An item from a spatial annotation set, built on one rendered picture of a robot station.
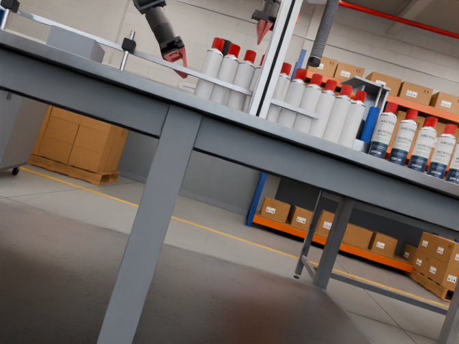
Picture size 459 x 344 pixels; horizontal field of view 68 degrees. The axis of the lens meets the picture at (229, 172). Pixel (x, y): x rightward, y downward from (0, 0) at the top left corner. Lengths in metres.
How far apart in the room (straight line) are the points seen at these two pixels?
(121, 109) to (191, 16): 5.48
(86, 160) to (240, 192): 2.40
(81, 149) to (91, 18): 2.74
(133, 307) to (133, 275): 0.06
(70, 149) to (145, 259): 3.93
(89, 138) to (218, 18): 2.91
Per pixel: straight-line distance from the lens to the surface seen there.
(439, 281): 4.72
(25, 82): 0.67
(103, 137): 4.38
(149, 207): 0.61
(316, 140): 0.61
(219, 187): 5.49
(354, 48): 6.02
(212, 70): 1.04
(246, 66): 1.06
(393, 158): 1.22
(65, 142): 4.54
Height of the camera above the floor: 0.74
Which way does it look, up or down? 1 degrees down
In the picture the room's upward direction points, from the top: 17 degrees clockwise
